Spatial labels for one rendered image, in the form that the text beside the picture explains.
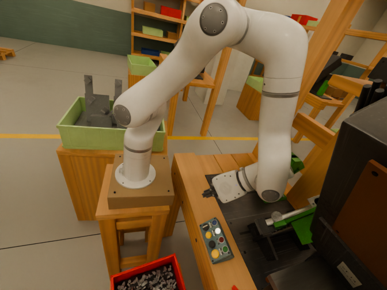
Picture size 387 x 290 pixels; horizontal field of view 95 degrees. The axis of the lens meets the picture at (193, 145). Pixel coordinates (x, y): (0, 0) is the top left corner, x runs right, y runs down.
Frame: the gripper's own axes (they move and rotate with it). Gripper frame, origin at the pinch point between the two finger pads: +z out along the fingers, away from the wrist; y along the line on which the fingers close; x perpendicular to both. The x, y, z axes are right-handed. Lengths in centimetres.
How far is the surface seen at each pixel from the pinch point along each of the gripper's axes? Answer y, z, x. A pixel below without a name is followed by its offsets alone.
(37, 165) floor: -85, 191, 19
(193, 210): 6.0, 14.2, 5.4
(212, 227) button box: 13.5, 5.3, 0.9
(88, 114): -77, 70, 13
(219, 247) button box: 19.4, 3.1, -3.4
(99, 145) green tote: -50, 63, 7
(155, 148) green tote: -36, 43, 32
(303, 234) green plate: 22.2, -25.5, 0.8
